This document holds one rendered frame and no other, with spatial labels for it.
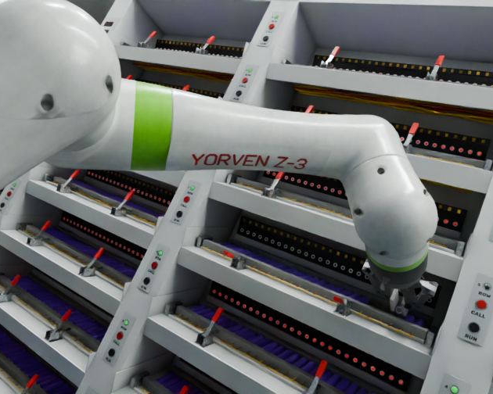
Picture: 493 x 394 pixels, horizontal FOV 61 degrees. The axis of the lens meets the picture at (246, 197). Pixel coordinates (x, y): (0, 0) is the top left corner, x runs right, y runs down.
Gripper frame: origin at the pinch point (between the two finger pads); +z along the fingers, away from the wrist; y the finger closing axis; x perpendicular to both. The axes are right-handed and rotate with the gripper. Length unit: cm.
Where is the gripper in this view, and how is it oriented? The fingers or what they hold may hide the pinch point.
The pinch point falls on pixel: (400, 302)
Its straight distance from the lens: 92.7
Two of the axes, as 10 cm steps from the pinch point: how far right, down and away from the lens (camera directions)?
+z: 3.1, 5.4, 7.8
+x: -4.8, 8.0, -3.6
